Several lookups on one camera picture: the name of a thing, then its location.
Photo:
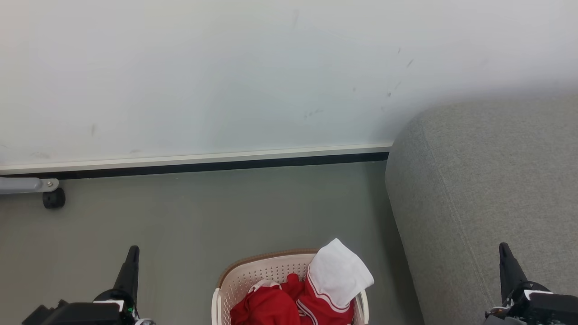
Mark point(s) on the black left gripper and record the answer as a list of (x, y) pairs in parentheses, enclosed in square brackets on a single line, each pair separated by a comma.
[(81, 313)]

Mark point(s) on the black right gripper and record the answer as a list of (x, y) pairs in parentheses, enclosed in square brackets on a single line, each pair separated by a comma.
[(537, 309)]

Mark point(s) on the red white sports shorts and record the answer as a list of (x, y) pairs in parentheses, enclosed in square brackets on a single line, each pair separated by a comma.
[(266, 307)]

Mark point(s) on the red white basketball jersey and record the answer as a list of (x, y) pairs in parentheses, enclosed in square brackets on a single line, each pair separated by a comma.
[(337, 273)]

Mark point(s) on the grey fabric sofa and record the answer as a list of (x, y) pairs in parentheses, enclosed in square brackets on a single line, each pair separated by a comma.
[(487, 194)]

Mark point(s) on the black caster wheel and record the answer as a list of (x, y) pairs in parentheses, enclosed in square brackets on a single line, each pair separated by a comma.
[(53, 198)]

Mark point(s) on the white black baseboard strip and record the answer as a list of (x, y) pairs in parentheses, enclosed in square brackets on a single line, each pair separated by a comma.
[(194, 163)]

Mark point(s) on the grey metal furniture leg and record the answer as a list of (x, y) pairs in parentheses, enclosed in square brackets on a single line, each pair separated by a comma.
[(22, 185)]

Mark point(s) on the cream perforated laundry basket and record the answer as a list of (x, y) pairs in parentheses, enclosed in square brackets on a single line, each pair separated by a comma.
[(266, 271)]

